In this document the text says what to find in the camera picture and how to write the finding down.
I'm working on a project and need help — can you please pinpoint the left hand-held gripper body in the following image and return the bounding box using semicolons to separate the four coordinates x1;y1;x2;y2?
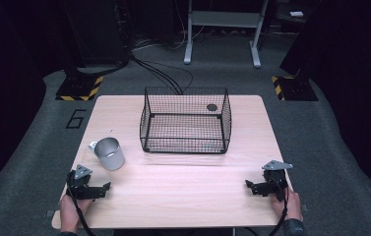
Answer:
66;163;99;201

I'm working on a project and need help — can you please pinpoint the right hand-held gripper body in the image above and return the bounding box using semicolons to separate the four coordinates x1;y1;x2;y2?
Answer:
261;159;294;202

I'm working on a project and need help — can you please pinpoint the person's left hand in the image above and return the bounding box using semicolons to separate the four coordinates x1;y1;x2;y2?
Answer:
59;194;94;230

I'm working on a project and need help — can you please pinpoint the person's right hand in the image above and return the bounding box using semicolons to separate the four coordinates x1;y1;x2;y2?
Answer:
270;188;304;222

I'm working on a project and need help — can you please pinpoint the silver metal cup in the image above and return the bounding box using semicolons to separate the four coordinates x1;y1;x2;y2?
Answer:
88;136;126;172

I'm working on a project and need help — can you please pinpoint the striped black stand base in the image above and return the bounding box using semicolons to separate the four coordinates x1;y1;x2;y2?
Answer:
271;75;319;102
55;75;104;102

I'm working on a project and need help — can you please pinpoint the dark curtain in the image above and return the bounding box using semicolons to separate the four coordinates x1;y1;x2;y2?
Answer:
279;0;371;210
0;0;63;205

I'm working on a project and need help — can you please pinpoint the black equipment column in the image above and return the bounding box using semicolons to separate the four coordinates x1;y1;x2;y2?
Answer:
58;0;132;78

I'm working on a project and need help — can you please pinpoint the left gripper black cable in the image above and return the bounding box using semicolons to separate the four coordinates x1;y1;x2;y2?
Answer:
66;170;97;236

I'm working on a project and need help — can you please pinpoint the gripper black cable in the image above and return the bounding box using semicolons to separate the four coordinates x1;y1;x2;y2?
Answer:
267;176;289;236
66;170;97;236

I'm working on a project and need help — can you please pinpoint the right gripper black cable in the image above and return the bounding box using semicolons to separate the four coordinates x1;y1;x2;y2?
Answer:
267;176;289;236

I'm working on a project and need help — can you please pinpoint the black wire mesh basket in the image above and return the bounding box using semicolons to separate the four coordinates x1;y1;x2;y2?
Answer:
139;86;233;155

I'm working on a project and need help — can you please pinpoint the bundle of black floor cables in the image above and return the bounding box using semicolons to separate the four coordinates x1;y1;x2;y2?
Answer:
129;53;195;96

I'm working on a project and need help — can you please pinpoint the white metal table frame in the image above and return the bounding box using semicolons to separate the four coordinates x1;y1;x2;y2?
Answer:
183;0;270;69

